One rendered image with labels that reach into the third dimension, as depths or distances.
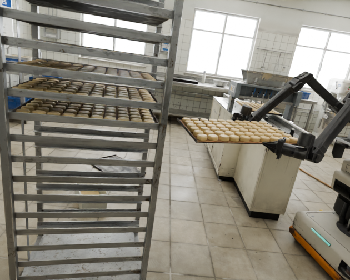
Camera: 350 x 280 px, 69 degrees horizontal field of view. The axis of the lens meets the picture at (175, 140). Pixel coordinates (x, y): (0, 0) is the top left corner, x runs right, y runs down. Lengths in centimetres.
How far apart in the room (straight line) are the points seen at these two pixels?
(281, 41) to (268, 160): 424
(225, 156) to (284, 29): 392
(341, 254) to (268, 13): 501
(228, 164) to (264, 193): 72
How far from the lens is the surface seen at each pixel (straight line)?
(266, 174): 244
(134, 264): 171
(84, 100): 109
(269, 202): 259
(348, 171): 216
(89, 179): 121
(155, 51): 150
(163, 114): 108
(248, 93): 298
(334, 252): 222
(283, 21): 633
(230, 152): 302
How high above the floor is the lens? 135
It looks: 18 degrees down
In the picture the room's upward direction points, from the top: 8 degrees clockwise
